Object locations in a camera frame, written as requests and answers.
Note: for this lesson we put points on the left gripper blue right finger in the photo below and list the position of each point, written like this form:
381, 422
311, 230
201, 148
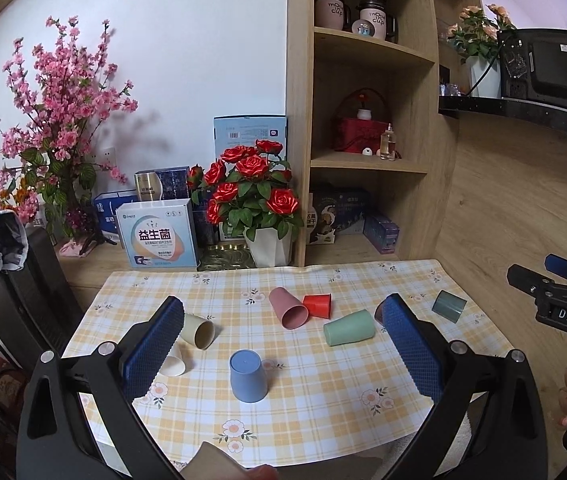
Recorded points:
412, 346

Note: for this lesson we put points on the small snow globe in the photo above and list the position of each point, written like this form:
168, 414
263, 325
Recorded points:
363, 28

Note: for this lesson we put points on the blue box behind probiotic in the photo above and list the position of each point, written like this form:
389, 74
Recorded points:
105, 205

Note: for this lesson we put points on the pink plastic cup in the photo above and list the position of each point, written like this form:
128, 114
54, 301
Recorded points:
291, 313

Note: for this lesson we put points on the dark blue box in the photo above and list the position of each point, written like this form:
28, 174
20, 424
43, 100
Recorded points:
350, 213

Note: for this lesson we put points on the black chair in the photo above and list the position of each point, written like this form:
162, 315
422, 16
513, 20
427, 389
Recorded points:
38, 310

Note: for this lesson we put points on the blue plastic cup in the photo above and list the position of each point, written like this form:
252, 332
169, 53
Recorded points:
248, 379

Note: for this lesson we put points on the purple small box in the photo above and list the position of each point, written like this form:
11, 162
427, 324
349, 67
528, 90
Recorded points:
382, 233

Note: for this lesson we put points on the silver metal tin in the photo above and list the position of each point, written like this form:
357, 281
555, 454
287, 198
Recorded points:
149, 186

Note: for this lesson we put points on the green plastic cup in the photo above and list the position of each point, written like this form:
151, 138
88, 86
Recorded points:
355, 327

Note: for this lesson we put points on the person left hand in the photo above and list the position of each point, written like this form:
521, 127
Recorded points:
210, 463

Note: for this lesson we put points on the pink mug left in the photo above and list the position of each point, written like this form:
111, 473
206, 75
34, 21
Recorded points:
330, 14

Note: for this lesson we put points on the peach flower potted plant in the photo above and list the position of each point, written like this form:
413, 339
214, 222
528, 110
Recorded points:
475, 38

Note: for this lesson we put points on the white faceted flower pot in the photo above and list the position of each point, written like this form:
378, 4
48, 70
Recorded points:
268, 249

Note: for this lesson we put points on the pink mug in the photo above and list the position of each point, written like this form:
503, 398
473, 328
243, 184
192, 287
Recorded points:
375, 12
330, 14

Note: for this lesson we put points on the green gold ornate tray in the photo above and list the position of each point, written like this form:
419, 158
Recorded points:
226, 256

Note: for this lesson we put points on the black computer case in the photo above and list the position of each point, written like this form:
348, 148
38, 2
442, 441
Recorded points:
533, 65

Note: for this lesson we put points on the white probiotic box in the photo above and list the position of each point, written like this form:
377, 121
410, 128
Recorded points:
158, 235

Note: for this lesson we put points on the dark teal transparent cup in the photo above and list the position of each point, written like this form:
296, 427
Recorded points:
449, 306

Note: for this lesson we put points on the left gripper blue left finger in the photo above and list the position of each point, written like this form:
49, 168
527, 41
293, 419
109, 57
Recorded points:
146, 345

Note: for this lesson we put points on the yellow plaid floral tablecloth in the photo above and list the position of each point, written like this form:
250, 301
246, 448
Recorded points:
322, 402

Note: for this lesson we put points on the pink mug right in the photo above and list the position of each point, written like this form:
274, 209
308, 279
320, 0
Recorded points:
375, 12

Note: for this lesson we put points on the small perfume bottle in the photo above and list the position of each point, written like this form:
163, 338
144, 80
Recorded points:
387, 149

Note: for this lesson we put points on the red gift basket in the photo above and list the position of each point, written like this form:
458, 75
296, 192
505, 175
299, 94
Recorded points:
359, 120

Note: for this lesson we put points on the red rose bouquet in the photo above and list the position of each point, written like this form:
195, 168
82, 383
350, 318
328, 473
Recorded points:
247, 189

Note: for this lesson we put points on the pink blossom branch arrangement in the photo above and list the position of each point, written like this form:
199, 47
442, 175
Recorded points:
64, 94

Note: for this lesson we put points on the red plastic cup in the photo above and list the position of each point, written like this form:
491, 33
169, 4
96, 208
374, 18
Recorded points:
319, 306

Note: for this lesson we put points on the white plastic cup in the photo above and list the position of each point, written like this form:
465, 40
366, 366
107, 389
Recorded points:
173, 364

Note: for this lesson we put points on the wooden shelf unit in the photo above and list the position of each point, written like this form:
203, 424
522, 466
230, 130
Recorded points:
333, 73

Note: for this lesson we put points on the black and white biscuit box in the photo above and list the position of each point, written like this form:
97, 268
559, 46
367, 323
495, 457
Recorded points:
321, 220

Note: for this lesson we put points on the brown transparent cup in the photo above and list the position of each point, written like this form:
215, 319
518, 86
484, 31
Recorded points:
379, 314

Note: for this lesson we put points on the beige plastic cup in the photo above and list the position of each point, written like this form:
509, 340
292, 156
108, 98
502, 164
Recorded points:
197, 331

